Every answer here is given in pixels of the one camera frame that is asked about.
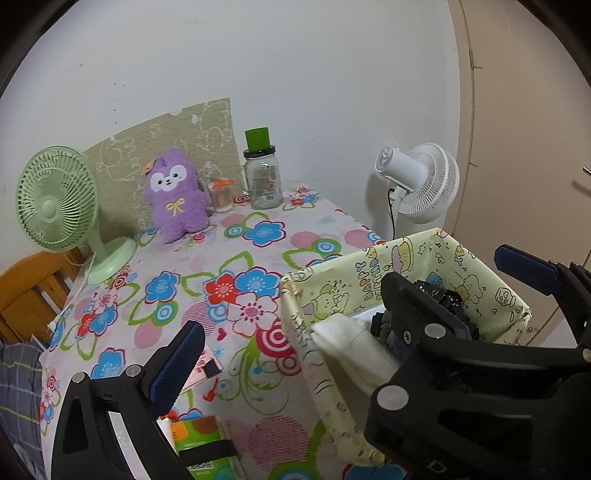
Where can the plaid blanket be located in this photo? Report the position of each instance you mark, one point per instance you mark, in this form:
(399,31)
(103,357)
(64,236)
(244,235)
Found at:
(18,406)

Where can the black clothing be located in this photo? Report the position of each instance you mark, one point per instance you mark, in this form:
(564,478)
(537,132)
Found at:
(443,295)

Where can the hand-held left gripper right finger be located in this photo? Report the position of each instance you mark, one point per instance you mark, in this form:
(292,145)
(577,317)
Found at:
(438,475)

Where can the toothpick holder orange lid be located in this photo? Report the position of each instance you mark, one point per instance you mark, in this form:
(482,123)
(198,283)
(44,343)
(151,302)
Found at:
(221,196)

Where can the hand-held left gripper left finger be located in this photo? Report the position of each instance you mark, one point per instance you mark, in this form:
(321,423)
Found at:
(178,364)

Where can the white standing fan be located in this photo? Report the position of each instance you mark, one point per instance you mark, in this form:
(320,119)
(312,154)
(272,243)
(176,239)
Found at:
(427,184)

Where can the floral tablecloth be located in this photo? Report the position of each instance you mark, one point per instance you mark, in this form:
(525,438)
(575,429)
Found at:
(258,249)

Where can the purple plush toy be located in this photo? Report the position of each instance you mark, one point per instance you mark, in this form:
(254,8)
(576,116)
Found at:
(173,194)

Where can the glass jar green lid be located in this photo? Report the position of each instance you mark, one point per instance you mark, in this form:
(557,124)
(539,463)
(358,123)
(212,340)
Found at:
(263,180)

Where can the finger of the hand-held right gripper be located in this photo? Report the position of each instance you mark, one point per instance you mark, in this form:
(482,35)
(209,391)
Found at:
(429,350)
(521,272)

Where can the white cloth item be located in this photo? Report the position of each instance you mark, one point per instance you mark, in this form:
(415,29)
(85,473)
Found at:
(351,350)

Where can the beige door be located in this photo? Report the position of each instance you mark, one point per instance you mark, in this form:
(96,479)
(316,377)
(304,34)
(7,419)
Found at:
(521,115)

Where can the green patterned paper board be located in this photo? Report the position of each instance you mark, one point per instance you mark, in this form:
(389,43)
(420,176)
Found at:
(120,152)

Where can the green desk fan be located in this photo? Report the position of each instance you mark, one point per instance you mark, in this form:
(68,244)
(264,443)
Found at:
(51,203)

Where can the green tissue pack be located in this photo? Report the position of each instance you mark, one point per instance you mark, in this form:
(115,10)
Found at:
(198,431)

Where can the yellow cartoon print box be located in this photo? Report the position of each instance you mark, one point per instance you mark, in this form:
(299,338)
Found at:
(323,295)

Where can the wooden chair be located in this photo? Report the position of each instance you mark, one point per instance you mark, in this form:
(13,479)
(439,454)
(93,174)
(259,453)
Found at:
(32,286)

